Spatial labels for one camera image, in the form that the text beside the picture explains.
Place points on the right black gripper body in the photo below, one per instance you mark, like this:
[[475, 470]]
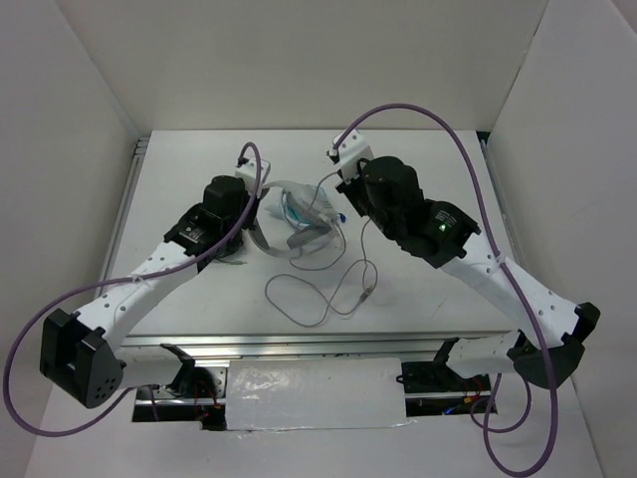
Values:
[[357, 189]]

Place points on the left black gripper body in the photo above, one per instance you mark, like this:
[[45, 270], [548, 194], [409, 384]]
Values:
[[234, 221]]

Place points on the white gaming headphones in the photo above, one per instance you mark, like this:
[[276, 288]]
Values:
[[304, 242]]

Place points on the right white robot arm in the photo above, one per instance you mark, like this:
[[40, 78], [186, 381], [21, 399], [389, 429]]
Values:
[[546, 343]]

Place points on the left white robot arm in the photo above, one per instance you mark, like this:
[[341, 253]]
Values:
[[78, 349]]

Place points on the black headphones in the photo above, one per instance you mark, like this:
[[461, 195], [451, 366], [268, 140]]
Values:
[[229, 254]]

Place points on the teal cat-ear headphones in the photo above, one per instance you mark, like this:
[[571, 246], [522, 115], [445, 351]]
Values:
[[303, 210]]

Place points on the silver foil sheet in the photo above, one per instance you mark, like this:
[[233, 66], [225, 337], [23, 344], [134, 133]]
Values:
[[327, 393]]

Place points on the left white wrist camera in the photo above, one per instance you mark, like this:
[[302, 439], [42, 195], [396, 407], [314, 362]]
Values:
[[247, 171]]

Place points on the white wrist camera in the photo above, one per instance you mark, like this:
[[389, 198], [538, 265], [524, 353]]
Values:
[[347, 152], [247, 171]]

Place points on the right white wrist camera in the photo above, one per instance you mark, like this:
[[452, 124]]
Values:
[[347, 152]]

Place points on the aluminium rail frame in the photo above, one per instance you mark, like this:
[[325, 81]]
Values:
[[372, 297]]

